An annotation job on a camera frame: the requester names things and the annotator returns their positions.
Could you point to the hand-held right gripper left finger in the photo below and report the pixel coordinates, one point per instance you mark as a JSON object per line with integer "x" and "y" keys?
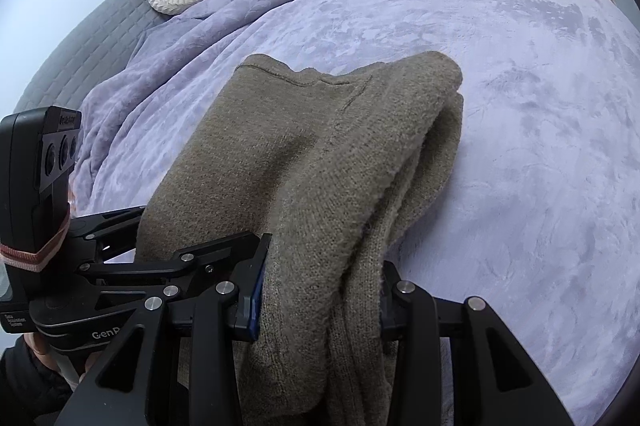
{"x": 254, "y": 301}

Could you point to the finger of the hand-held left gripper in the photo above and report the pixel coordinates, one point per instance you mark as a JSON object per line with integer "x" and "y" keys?
{"x": 110, "y": 226}
{"x": 200, "y": 258}

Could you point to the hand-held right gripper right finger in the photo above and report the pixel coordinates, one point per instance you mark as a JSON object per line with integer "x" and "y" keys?
{"x": 395, "y": 306}

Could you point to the brown knitted sweater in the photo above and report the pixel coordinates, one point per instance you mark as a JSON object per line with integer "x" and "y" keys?
{"x": 310, "y": 165}

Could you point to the person's left forearm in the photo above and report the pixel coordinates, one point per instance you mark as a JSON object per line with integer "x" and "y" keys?
{"x": 25, "y": 391}

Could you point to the person's left hand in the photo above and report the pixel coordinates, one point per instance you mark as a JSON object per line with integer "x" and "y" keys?
{"x": 40, "y": 353}

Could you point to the grey quilted headboard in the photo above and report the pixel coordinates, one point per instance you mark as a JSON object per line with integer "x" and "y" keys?
{"x": 100, "y": 40}

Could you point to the lavender plush blanket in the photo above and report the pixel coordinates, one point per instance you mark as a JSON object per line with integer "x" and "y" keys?
{"x": 500, "y": 105}

